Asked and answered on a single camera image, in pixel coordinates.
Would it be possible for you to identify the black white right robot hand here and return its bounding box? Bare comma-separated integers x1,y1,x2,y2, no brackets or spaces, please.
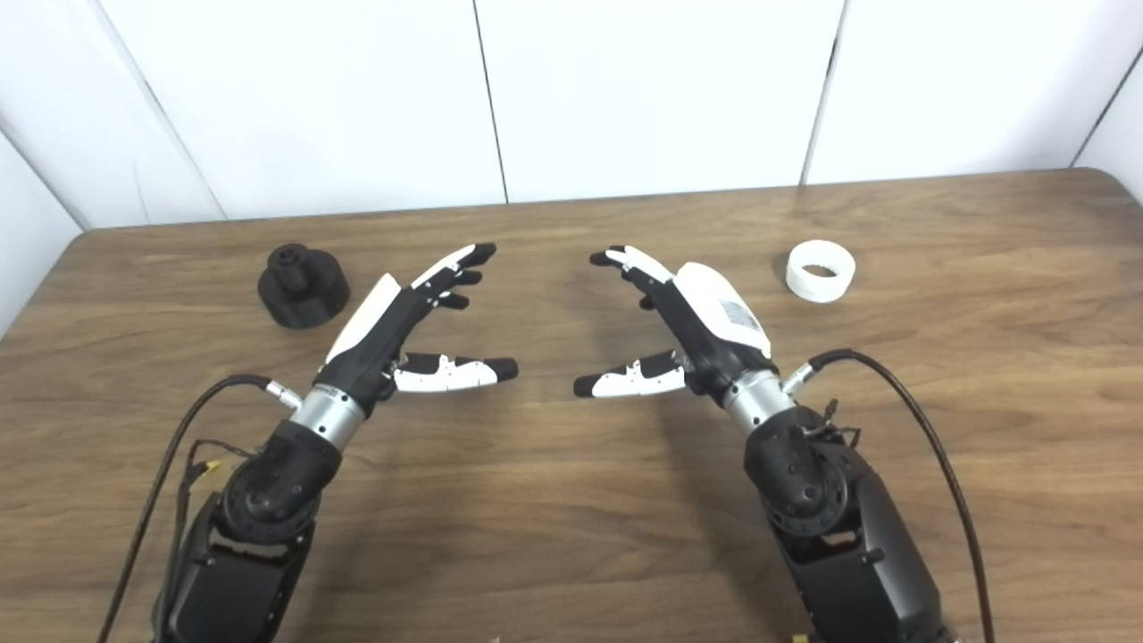
573,246,780,400

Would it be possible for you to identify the round black stepped part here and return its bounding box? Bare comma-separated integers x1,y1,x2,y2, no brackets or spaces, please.
257,243,350,329

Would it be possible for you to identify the thick black wrist cable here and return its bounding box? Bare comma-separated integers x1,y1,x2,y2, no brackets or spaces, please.
781,348,997,643
96,374,305,643

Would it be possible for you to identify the thick black right wrist cable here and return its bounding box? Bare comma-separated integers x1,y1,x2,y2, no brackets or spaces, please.
781,348,997,643

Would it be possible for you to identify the thick black left wrist cable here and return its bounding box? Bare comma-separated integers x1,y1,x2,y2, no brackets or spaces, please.
96,374,305,643

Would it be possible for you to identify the thin arm wire bundle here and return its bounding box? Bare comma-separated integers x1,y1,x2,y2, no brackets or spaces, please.
802,399,864,449
161,438,262,626

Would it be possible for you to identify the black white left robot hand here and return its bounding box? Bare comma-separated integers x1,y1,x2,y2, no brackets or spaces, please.
314,242,520,413

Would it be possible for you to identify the thin right arm wire bundle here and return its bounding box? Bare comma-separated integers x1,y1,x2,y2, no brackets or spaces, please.
802,399,864,449

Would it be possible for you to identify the thin left arm wire bundle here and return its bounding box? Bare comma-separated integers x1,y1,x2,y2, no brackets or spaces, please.
161,438,262,626

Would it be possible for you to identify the white plastic ring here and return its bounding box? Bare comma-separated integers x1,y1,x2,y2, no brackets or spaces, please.
786,239,856,304

